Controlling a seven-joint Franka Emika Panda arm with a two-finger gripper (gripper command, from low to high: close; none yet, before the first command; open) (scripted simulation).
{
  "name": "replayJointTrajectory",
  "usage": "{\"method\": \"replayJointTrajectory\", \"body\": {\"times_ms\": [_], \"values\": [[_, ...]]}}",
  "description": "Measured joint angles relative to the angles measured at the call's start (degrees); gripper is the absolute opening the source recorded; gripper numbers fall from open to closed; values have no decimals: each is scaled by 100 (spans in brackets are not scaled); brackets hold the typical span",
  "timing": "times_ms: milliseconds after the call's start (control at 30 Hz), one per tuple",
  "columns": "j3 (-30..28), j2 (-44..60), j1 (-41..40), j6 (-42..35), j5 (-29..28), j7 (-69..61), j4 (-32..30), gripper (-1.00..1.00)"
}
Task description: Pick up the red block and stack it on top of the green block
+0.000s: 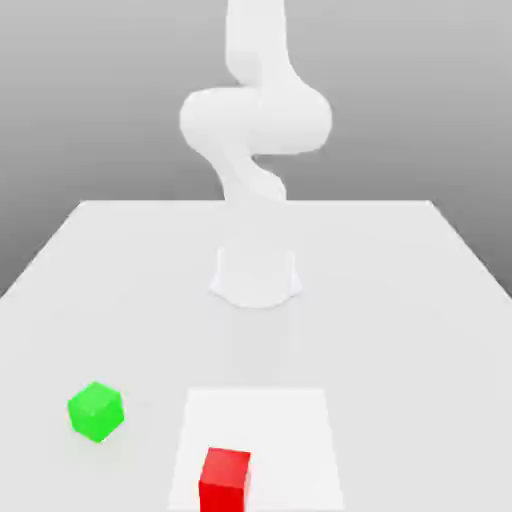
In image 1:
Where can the small red cube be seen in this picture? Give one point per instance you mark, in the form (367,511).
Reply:
(224,480)

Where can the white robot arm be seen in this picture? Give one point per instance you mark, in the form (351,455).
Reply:
(256,116)

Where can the small green cube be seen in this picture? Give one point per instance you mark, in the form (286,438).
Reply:
(96,412)

